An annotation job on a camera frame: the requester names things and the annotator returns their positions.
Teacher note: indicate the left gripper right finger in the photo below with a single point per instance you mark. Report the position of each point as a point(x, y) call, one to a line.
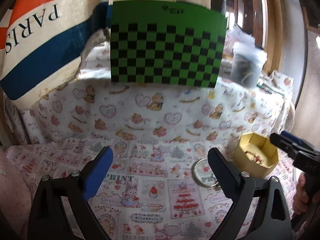
point(226, 174)

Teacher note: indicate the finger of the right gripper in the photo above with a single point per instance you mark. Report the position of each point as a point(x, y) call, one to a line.
point(286, 145)
point(300, 142)

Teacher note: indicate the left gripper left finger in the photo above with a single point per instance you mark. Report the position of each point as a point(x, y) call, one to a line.
point(95, 171)

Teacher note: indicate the yellow octagonal jewelry box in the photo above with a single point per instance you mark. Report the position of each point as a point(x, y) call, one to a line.
point(256, 155)

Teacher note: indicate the person's right hand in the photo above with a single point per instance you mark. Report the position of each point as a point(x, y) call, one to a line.
point(300, 200)

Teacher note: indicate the teddy bear print cloth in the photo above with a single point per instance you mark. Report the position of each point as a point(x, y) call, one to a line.
point(93, 106)

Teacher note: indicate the strawberry print bed sheet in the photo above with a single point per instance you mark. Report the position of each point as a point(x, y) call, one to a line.
point(163, 190)

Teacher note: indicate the clear plastic lidded tub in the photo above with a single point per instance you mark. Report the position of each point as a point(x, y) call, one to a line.
point(247, 65)

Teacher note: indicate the green black checkered box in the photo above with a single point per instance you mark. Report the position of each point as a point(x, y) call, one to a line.
point(162, 42)

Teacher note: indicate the striped Paris tote bag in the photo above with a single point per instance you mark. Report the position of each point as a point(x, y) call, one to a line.
point(43, 43)

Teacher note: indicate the wooden window frame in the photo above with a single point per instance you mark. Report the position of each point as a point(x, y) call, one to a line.
point(268, 22)

